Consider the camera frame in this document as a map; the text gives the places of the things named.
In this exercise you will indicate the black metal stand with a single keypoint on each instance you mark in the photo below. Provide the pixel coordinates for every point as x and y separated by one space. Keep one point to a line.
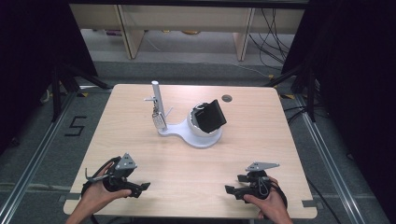
62 90
308 90

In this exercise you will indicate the grey floor rail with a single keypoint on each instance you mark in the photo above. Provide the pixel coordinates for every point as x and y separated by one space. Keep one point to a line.
28 174
330 165

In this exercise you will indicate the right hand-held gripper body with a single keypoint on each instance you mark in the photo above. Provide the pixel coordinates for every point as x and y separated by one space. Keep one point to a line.
258 182

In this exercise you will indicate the white key stand with bowl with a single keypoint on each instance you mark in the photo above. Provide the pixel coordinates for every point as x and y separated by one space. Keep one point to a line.
202 140

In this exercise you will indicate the person's right hand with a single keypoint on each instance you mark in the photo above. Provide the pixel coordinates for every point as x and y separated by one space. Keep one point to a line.
271 205

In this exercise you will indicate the dark curtain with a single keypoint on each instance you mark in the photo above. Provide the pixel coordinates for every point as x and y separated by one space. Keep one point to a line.
34 62
358 77

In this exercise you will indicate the black wallet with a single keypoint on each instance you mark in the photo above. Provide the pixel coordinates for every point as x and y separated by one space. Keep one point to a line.
210 117

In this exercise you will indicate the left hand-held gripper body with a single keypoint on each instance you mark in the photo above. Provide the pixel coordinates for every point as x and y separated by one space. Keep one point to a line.
120 172

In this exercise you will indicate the person's left hand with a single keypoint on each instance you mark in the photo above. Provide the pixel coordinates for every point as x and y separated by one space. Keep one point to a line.
98 197

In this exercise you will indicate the grey round table grommet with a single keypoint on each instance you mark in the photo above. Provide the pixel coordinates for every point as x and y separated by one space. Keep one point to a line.
227 98

